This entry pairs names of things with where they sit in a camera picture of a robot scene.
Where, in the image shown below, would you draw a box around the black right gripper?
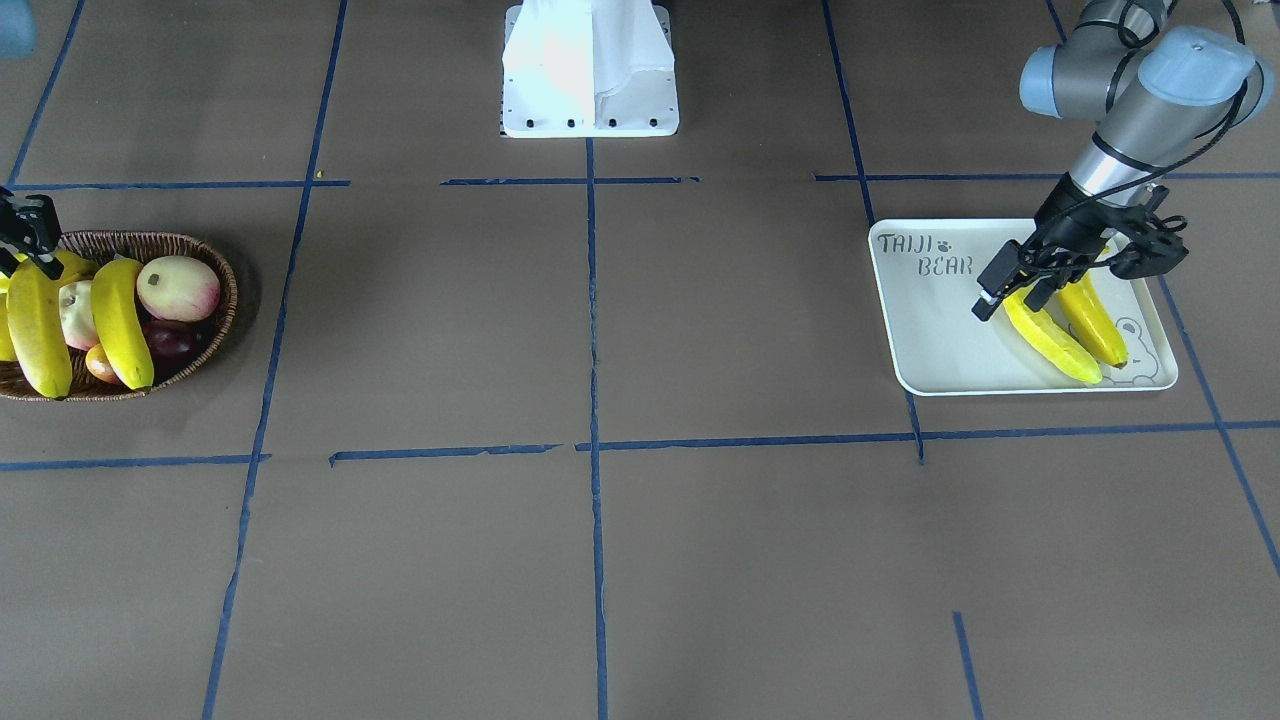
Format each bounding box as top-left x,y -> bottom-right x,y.
1,187 -> 63,281

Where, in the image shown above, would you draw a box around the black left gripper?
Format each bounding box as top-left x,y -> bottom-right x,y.
972,174 -> 1189,322

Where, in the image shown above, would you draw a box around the yellow banana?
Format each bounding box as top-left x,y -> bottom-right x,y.
90,258 -> 155,389
6,259 -> 73,400

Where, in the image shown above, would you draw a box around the yellow banana moved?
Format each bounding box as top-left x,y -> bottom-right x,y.
1057,269 -> 1130,369
1002,288 -> 1103,386

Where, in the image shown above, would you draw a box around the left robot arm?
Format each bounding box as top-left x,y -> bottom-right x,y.
973,1 -> 1277,322

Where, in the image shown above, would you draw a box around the brown wicker basket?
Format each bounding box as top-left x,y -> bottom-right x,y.
3,231 -> 239,402

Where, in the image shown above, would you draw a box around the yellow lemon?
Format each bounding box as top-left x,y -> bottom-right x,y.
0,293 -> 17,363

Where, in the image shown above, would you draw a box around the white rectangular bear tray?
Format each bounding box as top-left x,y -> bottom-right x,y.
868,218 -> 1179,396

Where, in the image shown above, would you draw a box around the orange fruit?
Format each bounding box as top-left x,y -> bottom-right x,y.
84,343 -> 124,386

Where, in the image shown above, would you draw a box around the pink white peach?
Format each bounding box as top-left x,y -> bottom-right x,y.
134,255 -> 221,323

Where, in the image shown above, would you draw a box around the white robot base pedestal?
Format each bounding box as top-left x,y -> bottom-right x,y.
500,1 -> 680,138

